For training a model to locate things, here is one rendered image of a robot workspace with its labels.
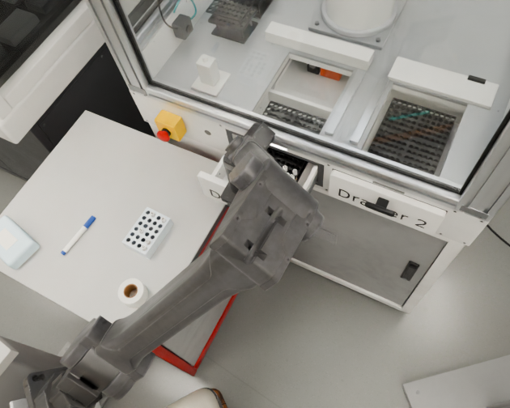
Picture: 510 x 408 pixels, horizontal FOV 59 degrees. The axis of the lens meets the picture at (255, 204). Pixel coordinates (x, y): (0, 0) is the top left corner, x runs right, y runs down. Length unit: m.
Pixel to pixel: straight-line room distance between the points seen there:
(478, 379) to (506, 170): 1.17
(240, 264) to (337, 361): 1.52
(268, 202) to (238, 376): 1.53
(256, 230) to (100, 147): 1.16
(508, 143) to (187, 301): 0.65
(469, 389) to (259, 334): 0.82
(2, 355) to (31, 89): 0.80
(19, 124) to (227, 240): 1.26
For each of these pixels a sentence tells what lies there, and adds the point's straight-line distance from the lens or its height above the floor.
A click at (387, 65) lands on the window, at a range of 0.88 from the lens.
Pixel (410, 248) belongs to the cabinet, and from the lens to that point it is 1.44.
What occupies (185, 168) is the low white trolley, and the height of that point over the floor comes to 0.76.
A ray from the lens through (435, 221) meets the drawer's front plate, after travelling 1.19.
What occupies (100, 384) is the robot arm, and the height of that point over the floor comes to 1.25.
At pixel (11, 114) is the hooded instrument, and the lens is 1.60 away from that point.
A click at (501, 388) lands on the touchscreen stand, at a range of 2.03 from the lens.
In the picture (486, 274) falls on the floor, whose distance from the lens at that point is 2.18.
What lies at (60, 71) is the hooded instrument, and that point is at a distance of 1.69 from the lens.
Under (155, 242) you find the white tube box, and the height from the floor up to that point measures 0.79.
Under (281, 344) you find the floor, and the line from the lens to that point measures 1.96.
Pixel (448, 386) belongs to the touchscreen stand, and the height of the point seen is 0.03.
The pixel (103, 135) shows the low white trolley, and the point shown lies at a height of 0.76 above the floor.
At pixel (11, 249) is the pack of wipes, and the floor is 0.80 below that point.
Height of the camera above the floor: 1.93
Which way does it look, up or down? 62 degrees down
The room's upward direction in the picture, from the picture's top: 12 degrees counter-clockwise
